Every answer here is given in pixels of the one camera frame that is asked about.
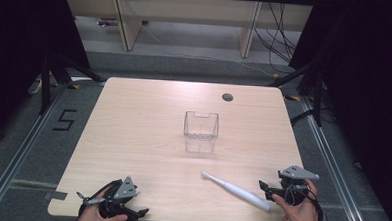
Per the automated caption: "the black metal stand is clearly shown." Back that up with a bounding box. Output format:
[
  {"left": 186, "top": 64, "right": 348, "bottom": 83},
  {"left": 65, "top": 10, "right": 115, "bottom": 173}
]
[
  {"left": 38, "top": 49, "right": 108, "bottom": 119},
  {"left": 265, "top": 58, "right": 326, "bottom": 128}
]

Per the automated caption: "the white electric toothbrush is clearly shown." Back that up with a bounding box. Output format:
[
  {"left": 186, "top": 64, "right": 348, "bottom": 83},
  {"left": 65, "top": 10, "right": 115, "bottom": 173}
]
[{"left": 199, "top": 171, "right": 273, "bottom": 213}]

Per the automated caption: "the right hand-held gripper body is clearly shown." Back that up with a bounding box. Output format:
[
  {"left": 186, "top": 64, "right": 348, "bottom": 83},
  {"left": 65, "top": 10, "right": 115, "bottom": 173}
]
[{"left": 265, "top": 164, "right": 321, "bottom": 208}]

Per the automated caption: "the person's right hand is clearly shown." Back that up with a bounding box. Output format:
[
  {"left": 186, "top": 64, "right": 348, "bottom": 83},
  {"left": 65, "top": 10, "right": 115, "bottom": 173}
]
[{"left": 270, "top": 177, "right": 322, "bottom": 221}]

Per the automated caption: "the clear plastic container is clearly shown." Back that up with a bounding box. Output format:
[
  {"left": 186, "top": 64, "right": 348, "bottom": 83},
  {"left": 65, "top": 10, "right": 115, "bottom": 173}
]
[{"left": 182, "top": 110, "right": 221, "bottom": 156}]

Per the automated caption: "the bundle of black cables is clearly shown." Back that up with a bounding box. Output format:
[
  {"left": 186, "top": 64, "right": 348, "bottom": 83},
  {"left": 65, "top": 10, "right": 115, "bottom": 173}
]
[{"left": 251, "top": 1, "right": 301, "bottom": 75}]

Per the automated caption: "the light wooden shelf unit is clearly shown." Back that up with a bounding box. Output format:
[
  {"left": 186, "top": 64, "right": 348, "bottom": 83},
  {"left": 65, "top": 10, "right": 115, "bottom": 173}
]
[{"left": 61, "top": 0, "right": 315, "bottom": 62}]

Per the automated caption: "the black curtain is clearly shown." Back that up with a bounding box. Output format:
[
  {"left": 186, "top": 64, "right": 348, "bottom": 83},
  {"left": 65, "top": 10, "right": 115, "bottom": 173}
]
[
  {"left": 281, "top": 0, "right": 392, "bottom": 221},
  {"left": 0, "top": 0, "right": 95, "bottom": 154}
]

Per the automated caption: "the aluminium floor rail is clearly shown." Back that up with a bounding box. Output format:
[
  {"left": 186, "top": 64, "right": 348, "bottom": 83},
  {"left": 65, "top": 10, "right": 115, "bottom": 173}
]
[
  {"left": 0, "top": 81, "right": 70, "bottom": 221},
  {"left": 293, "top": 95, "right": 380, "bottom": 221}
]

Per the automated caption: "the small pink object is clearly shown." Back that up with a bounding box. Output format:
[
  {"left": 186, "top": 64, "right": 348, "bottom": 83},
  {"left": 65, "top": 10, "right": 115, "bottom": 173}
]
[{"left": 97, "top": 17, "right": 120, "bottom": 29}]

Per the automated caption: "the person's left hand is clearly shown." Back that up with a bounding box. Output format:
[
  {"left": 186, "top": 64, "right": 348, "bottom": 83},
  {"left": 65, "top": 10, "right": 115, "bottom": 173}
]
[{"left": 75, "top": 188, "right": 130, "bottom": 221}]

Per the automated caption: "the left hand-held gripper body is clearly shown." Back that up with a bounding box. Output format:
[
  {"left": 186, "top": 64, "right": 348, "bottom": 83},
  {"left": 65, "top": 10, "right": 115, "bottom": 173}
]
[{"left": 75, "top": 173, "right": 140, "bottom": 221}]

